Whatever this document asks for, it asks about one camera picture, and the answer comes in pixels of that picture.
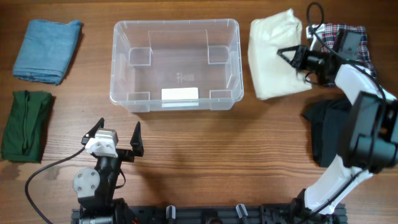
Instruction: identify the red plaid cloth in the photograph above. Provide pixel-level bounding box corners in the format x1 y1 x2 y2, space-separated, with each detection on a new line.
316 24 377 78

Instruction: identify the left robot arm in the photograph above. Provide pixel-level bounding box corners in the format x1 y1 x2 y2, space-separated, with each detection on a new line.
71 118 144 224

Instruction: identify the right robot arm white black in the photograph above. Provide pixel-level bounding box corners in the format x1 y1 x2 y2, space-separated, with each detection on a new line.
277 30 397 223

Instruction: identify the folded light blue cloth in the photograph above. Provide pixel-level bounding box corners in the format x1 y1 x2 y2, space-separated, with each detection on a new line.
12 19 82 85

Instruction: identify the white label sticker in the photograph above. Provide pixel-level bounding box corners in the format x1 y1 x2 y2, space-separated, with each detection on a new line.
161 87 199 108

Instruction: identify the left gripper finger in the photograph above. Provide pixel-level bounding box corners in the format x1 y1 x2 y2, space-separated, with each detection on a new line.
83 118 104 139
130 121 143 150

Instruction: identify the cream cloth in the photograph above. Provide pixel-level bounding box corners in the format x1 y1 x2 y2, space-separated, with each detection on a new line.
248 9 312 100

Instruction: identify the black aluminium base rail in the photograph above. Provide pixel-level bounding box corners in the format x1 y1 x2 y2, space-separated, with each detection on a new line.
70 204 348 224

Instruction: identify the folded dark green cloth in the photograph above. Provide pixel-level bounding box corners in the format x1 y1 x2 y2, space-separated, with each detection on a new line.
1 90 53 163

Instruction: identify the left black camera cable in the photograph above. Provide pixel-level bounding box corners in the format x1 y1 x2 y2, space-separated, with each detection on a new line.
24 146 86 224

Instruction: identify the folded black cloth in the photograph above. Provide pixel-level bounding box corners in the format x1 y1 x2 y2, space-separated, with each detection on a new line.
302 96 351 167

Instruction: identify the clear plastic storage container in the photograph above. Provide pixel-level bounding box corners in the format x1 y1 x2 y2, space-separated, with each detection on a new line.
109 19 244 113

